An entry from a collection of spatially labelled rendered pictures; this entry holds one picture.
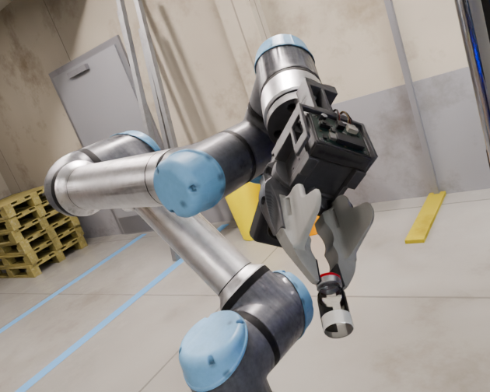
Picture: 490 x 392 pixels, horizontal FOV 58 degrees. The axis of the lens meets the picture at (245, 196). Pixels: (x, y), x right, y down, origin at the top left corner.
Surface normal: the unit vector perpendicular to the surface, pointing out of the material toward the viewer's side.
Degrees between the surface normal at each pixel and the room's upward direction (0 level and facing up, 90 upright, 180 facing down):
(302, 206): 52
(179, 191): 90
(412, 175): 90
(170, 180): 90
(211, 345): 7
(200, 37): 90
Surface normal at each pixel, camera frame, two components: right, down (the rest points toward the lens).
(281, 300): 0.35, -0.63
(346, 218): -0.90, -0.26
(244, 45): -0.52, 0.40
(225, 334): -0.42, -0.85
